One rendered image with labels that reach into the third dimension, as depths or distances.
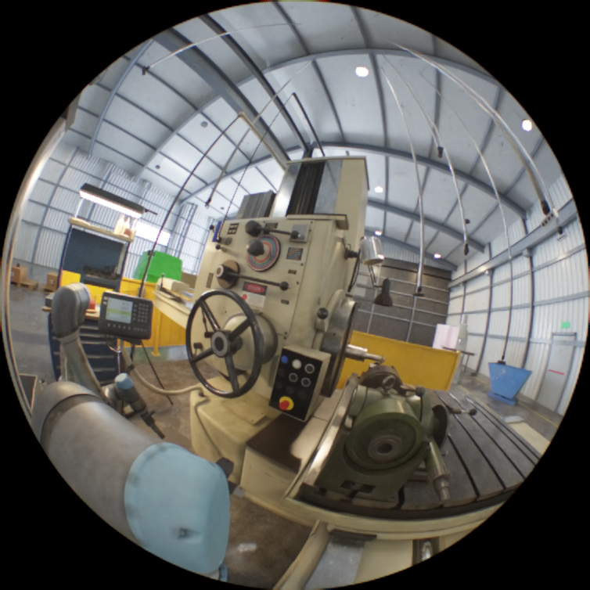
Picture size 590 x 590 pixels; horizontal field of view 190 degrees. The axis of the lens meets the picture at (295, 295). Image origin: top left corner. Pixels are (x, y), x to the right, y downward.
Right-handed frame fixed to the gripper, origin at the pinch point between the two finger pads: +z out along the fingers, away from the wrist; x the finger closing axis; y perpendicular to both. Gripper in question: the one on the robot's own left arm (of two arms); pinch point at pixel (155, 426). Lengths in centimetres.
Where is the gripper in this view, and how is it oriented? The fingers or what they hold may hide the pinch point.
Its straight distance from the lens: 102.8
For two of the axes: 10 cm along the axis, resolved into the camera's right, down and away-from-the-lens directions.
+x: -9.0, -0.6, 4.4
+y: 4.4, -2.7, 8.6
